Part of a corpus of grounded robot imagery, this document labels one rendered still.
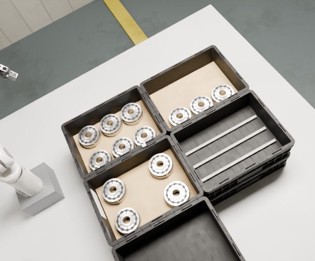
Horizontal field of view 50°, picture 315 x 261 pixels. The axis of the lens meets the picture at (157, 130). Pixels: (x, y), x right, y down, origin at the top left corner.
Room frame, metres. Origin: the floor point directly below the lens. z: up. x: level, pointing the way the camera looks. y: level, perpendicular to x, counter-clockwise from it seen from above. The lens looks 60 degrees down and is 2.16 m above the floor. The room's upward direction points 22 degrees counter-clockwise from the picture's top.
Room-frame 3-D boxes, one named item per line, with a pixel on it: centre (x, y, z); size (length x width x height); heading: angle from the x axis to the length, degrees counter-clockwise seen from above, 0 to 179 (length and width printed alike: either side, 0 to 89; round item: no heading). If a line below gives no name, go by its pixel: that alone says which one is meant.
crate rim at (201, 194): (0.50, 0.14, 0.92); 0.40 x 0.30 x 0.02; 98
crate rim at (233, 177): (0.55, -0.26, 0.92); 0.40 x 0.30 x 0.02; 98
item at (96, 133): (0.85, 0.30, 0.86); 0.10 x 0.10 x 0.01
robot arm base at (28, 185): (0.74, 0.62, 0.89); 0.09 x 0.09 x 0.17; 17
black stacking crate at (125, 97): (0.79, 0.18, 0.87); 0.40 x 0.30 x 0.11; 98
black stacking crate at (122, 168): (0.50, 0.14, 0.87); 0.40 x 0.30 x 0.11; 98
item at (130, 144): (0.73, 0.17, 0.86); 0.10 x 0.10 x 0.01
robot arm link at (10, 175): (0.74, 0.62, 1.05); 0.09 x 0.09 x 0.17; 20
